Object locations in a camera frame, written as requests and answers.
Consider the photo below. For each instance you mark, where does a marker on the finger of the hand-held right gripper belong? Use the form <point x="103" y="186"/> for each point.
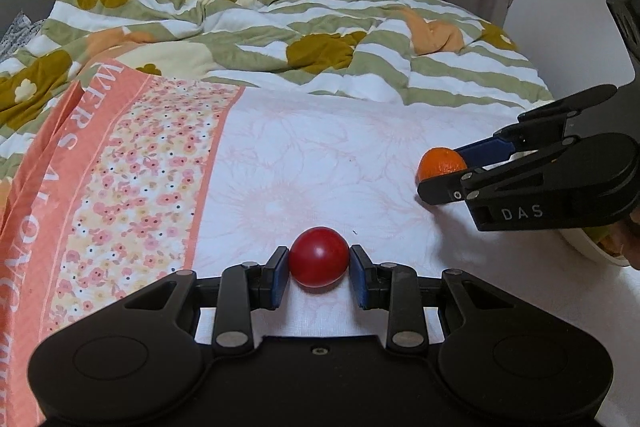
<point x="445" y="187"/>
<point x="487" y="149"/>

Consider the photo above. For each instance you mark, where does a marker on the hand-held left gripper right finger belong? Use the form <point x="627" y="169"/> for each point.
<point x="359" y="277"/>

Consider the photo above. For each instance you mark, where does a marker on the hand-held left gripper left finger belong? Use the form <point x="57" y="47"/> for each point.
<point x="280" y="277"/>

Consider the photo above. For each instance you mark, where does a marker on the small orange kumquat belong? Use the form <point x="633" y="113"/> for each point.
<point x="440" y="162"/>

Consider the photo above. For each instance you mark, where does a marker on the red cherry tomato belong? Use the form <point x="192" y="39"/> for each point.
<point x="319" y="258"/>

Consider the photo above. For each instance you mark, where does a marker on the white oval dish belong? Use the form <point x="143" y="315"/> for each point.
<point x="595" y="252"/>

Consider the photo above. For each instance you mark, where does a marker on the pink floral printed sheet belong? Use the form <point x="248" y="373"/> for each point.
<point x="310" y="167"/>

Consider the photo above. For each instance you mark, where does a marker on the green striped floral quilt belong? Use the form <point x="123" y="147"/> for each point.
<point x="250" y="17"/>

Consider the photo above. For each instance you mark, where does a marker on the grey patterned cloth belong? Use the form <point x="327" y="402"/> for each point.
<point x="17" y="32"/>

